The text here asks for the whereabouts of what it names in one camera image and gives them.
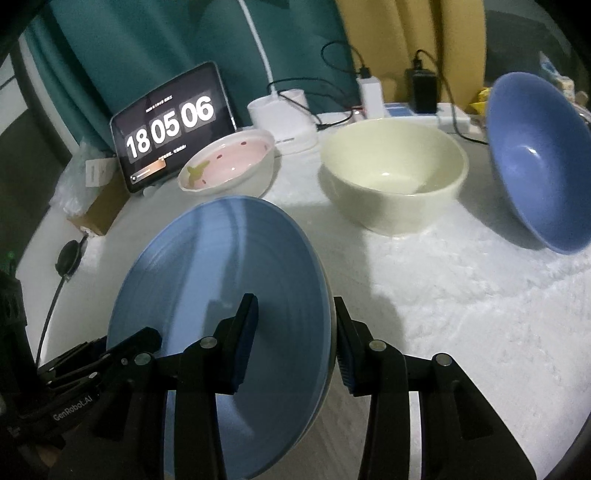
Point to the white desk lamp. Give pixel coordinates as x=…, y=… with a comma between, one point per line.
x=281, y=120

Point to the white charger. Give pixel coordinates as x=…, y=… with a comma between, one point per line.
x=370, y=94

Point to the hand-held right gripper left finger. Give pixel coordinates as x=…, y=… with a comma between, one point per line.
x=244, y=350

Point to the blue plate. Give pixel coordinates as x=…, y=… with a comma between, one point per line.
x=221, y=258

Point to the large blue bowl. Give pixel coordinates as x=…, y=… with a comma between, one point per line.
x=531, y=175

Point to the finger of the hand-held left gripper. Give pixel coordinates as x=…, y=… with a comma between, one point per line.
x=134, y=341

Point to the white tablecloth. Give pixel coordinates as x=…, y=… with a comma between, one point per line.
x=438, y=300

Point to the white basket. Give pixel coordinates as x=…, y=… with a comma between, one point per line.
x=561, y=83

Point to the clear plastic bag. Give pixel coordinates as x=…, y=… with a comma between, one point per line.
x=74, y=180

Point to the teal curtain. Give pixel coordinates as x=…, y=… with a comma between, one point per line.
x=138, y=46

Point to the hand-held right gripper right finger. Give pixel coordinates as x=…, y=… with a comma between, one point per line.
x=344, y=364

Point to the tablet with clock display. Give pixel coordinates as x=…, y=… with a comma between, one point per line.
x=171, y=124

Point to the pink dotted bowl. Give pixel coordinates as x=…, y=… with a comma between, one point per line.
x=221, y=161

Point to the cardboard box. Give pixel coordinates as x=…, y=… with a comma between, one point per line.
x=99, y=210

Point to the yellow curtain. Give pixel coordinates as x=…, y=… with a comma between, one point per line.
x=406, y=23

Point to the black round charger puck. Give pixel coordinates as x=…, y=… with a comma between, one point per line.
x=69, y=258

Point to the black charger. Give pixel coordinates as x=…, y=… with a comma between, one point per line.
x=422, y=90

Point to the cream bowl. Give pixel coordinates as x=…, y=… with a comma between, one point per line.
x=392, y=161

